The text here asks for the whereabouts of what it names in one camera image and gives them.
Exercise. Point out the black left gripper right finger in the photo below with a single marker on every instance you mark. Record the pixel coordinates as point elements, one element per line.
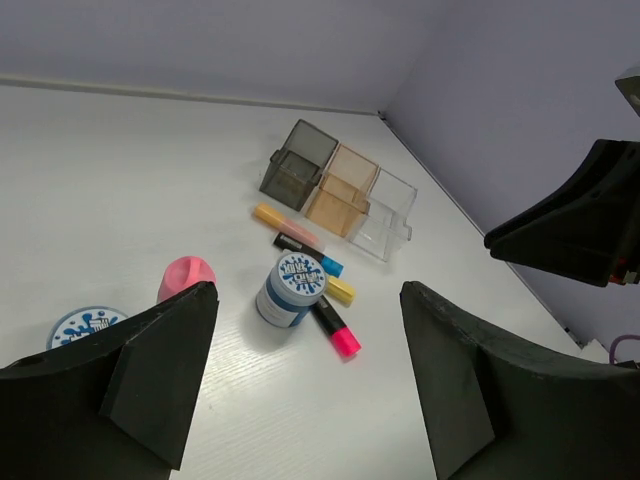
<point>497,406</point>

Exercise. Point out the orange yellow highlighter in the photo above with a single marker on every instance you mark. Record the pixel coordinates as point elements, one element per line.
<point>275,219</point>

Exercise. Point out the blue paint jar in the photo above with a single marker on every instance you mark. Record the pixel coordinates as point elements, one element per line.
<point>293,286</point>
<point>82,322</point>

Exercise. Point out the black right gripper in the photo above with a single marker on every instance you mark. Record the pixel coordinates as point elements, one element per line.
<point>588,229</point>

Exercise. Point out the black blue highlighter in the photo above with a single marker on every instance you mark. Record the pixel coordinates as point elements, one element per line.
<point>285,242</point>

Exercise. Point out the clear transparent container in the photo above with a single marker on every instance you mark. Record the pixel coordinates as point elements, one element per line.
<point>383,229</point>

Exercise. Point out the dark grey transparent container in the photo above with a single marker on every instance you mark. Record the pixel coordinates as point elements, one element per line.
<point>295,169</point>

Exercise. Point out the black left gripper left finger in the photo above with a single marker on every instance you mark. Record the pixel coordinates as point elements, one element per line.
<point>117,404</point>

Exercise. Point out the orange transparent container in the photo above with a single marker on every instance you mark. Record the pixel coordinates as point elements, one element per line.
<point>341,199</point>

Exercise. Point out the pink capped bottle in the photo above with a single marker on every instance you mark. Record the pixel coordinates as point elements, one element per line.
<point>183,273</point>

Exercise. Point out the black pink highlighter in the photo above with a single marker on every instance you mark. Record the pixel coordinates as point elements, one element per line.
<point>340,336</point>

